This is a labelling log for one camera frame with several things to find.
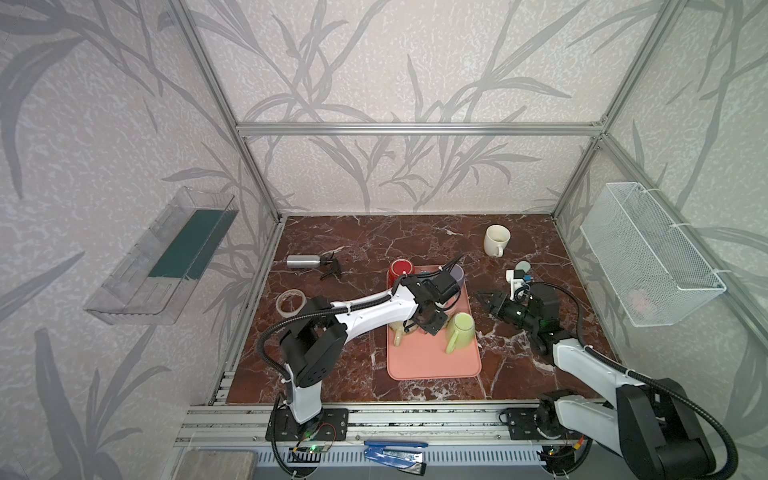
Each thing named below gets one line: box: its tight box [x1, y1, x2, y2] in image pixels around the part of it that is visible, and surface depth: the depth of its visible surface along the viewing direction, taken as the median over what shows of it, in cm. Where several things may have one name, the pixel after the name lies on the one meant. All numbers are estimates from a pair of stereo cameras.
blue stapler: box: [364, 440, 429, 476], surface depth 69 cm
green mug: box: [446, 312, 475, 355], surface depth 82 cm
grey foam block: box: [172, 448, 258, 480], surface depth 68 cm
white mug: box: [484, 224, 511, 258], surface depth 104 cm
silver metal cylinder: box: [286, 254, 321, 269], surface depth 105 cm
